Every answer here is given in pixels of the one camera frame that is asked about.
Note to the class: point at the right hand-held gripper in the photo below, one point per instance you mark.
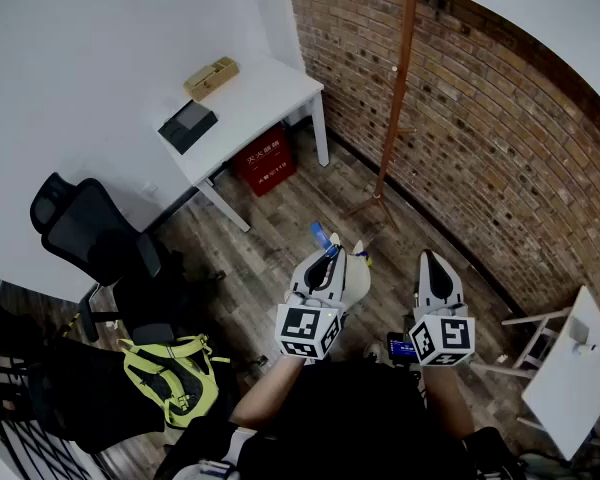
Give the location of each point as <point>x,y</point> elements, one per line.
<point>450,335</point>

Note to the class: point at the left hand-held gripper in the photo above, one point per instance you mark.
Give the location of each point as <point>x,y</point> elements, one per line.
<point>300,325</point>

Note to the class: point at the wooden coat stand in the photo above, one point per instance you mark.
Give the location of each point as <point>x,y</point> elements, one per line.
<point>399,83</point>

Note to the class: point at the person's left forearm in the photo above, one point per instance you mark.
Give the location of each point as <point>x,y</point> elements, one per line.
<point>265,393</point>

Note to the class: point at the person's right forearm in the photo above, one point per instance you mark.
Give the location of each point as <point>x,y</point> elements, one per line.
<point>447,403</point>

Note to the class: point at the yellow-green and black backpack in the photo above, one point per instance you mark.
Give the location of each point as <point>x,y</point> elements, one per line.
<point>145,363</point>

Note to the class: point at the black device with blue screen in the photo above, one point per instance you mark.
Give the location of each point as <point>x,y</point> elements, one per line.
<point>399,349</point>

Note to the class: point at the person's light shoe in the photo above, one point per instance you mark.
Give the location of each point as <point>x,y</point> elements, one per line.
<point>373,352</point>

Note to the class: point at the red box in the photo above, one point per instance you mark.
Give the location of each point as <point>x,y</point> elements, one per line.
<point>265,163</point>

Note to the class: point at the person's black clothing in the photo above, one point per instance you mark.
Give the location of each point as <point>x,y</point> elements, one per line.
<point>350,418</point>

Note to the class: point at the small white device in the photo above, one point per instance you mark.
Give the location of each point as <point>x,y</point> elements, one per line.
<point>580,330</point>

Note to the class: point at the small white table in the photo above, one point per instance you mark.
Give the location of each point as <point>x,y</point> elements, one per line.
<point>575,393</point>

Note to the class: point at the white desk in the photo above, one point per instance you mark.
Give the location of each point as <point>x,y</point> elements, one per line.
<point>250,113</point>

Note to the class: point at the black square device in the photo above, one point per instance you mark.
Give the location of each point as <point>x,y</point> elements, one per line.
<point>187,125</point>

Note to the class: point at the light wooden organizer box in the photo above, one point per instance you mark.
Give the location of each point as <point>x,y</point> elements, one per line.
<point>210,80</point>

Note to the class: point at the black office chair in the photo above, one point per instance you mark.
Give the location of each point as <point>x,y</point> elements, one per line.
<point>90,223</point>

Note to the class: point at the black bag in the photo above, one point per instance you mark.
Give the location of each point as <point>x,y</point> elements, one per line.
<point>90,393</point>

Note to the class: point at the pale wooden stool frame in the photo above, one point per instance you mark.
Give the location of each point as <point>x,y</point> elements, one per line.
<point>535,340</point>

